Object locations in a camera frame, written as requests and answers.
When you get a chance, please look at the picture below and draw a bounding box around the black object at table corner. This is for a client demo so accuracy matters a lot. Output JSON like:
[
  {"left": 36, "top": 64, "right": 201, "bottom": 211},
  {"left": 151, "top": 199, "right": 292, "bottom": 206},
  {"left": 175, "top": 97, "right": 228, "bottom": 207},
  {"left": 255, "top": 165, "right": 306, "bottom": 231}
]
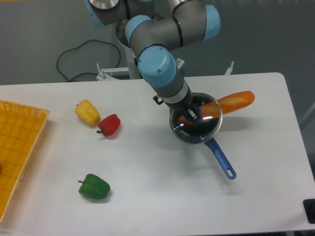
[{"left": 303, "top": 199, "right": 315, "bottom": 224}]

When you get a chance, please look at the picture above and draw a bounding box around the white bracket with bolt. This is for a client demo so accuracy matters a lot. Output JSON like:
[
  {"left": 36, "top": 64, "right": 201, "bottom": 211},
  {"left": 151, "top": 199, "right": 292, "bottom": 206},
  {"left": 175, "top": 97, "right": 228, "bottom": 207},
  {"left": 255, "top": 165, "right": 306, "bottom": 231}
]
[{"left": 224, "top": 61, "right": 234, "bottom": 75}]

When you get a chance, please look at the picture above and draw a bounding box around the glass pot lid blue knob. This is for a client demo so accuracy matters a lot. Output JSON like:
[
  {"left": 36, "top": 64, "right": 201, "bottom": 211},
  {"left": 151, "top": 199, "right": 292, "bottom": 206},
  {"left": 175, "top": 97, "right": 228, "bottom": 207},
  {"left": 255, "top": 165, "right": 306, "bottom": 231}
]
[{"left": 169, "top": 93, "right": 223, "bottom": 144}]

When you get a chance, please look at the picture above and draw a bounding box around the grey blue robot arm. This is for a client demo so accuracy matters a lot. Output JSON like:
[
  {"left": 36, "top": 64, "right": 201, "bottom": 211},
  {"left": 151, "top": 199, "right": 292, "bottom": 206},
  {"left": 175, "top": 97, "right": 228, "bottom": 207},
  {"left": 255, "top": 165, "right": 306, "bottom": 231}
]
[{"left": 86, "top": 0, "right": 221, "bottom": 126}]

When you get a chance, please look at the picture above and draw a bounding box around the black cable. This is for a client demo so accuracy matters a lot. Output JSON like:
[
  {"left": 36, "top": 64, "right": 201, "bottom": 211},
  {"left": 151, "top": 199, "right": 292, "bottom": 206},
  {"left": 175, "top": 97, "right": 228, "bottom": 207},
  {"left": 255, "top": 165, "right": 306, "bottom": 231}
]
[{"left": 56, "top": 39, "right": 122, "bottom": 83}]

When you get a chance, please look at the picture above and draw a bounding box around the dark blue saucepan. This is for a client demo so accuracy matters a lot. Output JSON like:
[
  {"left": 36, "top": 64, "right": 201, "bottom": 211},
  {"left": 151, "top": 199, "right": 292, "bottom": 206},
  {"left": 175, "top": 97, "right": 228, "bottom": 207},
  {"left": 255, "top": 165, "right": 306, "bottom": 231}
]
[{"left": 169, "top": 92, "right": 237, "bottom": 180}]

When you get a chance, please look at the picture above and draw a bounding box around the yellow woven basket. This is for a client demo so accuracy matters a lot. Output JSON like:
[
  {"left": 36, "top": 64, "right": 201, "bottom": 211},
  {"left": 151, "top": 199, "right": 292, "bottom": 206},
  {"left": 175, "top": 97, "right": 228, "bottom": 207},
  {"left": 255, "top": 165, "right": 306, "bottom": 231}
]
[{"left": 0, "top": 100, "right": 50, "bottom": 221}]

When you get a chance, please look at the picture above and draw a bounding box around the green toy bell pepper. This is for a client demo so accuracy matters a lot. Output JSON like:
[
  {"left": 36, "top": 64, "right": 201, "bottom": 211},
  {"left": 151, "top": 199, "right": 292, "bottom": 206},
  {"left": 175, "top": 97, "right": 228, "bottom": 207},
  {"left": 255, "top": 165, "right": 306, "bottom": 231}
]
[{"left": 78, "top": 174, "right": 111, "bottom": 200}]

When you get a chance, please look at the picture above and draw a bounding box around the red toy bell pepper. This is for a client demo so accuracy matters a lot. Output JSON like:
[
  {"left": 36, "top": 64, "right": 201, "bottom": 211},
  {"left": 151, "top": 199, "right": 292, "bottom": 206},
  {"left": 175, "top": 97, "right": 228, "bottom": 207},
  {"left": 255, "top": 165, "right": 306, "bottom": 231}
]
[{"left": 96, "top": 114, "right": 121, "bottom": 137}]

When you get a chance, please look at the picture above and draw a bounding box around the yellow toy bell pepper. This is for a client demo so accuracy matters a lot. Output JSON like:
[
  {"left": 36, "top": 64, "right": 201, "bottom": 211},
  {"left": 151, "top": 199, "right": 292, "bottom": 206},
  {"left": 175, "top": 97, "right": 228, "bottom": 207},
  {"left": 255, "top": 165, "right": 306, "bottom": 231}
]
[{"left": 75, "top": 99, "right": 100, "bottom": 127}]

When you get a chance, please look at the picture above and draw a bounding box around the toy baguette bread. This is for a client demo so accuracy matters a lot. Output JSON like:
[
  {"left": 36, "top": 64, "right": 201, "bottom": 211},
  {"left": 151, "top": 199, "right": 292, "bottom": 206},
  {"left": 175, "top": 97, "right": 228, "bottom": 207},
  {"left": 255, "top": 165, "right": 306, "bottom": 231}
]
[{"left": 177, "top": 90, "right": 255, "bottom": 126}]

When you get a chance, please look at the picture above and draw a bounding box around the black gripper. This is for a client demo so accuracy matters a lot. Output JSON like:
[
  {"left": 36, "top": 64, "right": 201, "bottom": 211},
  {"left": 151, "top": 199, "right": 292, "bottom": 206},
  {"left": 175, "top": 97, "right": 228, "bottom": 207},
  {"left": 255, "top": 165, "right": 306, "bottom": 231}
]
[{"left": 153, "top": 92, "right": 202, "bottom": 127}]

